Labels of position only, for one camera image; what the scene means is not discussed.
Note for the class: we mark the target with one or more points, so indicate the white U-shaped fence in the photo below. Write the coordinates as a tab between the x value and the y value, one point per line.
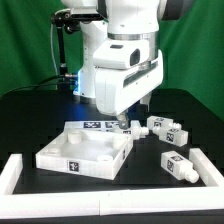
21	206

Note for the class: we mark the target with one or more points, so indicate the black camera stand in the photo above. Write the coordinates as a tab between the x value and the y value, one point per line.
63	23

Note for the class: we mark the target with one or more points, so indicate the black camera on stand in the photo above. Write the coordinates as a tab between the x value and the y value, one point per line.
82	14

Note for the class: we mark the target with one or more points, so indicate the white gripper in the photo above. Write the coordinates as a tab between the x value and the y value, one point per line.
117	90

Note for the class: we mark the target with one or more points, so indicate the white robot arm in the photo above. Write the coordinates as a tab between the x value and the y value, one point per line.
124	63

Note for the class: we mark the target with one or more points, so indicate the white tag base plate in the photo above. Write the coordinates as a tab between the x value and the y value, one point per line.
91	125

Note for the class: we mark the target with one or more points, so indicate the white square tabletop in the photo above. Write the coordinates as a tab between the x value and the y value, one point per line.
84	152

